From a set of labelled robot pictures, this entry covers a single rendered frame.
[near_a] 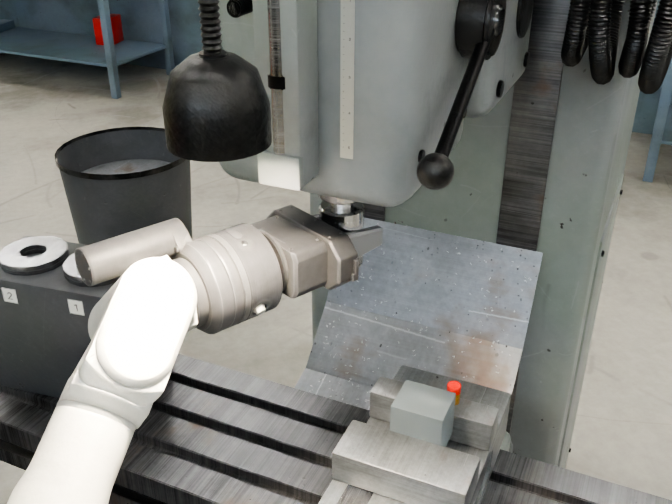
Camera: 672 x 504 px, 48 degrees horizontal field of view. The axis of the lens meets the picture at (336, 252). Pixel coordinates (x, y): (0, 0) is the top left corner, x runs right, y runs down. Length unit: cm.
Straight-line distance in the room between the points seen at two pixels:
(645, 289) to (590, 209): 220
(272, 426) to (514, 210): 46
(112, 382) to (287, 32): 30
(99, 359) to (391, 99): 30
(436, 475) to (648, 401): 190
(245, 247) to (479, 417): 36
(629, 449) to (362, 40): 202
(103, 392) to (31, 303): 47
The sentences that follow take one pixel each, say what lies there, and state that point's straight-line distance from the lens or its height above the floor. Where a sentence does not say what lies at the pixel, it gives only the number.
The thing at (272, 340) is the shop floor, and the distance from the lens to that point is 277.
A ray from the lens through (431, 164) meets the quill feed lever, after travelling 60.
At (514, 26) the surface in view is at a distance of 85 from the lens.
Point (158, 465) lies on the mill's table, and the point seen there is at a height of 91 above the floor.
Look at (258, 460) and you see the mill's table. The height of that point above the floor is 91.
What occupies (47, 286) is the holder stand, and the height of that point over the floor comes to 109.
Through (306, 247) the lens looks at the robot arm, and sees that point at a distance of 71.
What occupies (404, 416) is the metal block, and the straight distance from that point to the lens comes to 85.
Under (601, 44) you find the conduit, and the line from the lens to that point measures 85.
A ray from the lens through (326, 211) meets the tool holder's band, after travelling 76.
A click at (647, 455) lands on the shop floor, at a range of 248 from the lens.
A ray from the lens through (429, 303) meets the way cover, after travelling 118.
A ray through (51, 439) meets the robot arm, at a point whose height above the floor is 120.
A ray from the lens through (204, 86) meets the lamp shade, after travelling 49.
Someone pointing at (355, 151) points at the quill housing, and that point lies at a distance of 64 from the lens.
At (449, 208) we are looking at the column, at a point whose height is 111.
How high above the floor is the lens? 160
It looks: 29 degrees down
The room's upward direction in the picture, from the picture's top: straight up
